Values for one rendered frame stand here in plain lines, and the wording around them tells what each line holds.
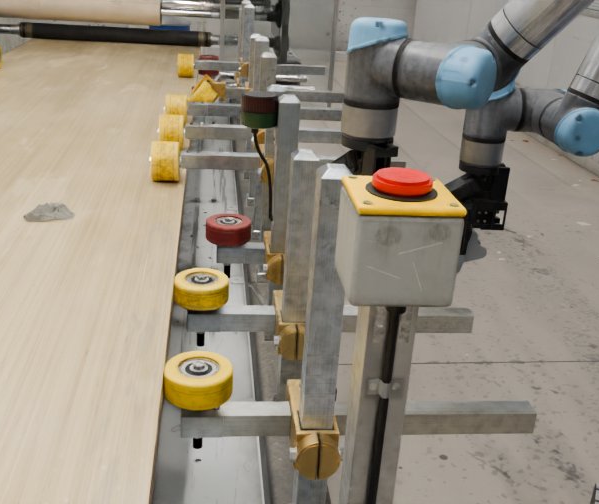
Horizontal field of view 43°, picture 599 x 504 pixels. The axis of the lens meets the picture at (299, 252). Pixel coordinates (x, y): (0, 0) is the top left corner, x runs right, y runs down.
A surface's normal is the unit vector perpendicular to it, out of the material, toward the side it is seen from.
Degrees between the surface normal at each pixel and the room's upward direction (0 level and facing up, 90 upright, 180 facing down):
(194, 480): 0
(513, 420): 90
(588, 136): 90
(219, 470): 0
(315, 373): 90
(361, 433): 90
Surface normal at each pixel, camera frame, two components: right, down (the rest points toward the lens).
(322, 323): 0.11, 0.38
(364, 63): -0.53, 0.25
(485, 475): 0.06, -0.93
